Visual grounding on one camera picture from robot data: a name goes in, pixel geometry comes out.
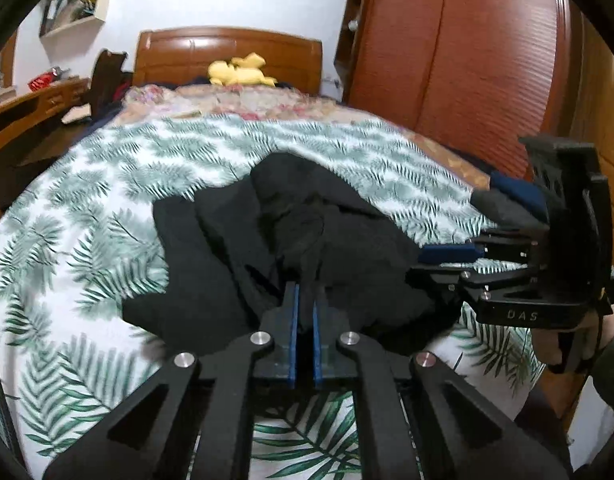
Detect leaf print blanket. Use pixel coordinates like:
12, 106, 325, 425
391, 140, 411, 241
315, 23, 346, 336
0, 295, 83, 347
0, 112, 545, 480

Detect yellow plush toy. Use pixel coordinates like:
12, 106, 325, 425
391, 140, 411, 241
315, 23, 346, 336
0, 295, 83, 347
208, 52, 278, 87

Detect navy folded cloth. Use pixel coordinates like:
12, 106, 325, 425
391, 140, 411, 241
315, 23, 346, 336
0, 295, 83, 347
490, 170, 550, 223

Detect wooden louvred wardrobe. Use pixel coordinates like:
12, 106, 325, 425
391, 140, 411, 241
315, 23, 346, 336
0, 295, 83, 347
347, 0, 575, 181

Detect wooden window frame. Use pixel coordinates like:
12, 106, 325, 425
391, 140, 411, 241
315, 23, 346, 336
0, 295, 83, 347
1, 27, 20, 86

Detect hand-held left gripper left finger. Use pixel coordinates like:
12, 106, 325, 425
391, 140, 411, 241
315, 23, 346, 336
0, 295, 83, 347
42, 282, 300, 480

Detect wooden bed headboard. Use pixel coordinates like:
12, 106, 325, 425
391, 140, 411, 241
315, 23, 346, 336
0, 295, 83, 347
133, 26, 324, 96

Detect grey folded cloth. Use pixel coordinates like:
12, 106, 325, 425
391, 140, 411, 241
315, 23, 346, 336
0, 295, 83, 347
471, 189, 553, 235

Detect wooden door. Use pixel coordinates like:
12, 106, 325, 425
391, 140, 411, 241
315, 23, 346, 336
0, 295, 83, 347
570, 5, 614, 281

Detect floral quilt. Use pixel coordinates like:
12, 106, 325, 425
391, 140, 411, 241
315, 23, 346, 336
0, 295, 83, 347
119, 82, 490, 186

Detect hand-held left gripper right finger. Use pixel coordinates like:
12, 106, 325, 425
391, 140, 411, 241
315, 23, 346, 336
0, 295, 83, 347
312, 287, 570, 480

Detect pile of papers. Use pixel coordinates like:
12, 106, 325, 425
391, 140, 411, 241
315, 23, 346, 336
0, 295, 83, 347
59, 0, 95, 23

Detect person's right hand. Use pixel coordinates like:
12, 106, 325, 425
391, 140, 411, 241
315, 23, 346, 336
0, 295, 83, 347
531, 305, 614, 367

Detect black garment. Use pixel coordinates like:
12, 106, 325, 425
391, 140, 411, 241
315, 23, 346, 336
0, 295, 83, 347
122, 152, 463, 356

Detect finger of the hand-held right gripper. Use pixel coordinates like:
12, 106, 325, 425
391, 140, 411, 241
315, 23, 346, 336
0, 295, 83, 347
406, 260, 535, 302
417, 230, 535, 266

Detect wooden desk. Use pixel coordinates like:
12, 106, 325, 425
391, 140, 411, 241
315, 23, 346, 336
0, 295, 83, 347
0, 76, 92, 231

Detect open wooden side shelf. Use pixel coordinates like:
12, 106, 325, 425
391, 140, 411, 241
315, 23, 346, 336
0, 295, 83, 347
333, 0, 373, 103

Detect dark wooden chair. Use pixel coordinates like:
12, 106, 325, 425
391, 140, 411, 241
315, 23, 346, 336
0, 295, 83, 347
87, 49, 128, 123

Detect person's right forearm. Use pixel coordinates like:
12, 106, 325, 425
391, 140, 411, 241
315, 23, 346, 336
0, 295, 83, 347
587, 305, 614, 421

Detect white cloth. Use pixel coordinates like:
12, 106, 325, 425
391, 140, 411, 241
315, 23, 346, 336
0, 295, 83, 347
62, 105, 92, 125

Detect black binders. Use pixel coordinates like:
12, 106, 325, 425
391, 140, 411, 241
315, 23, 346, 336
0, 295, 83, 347
41, 0, 58, 36

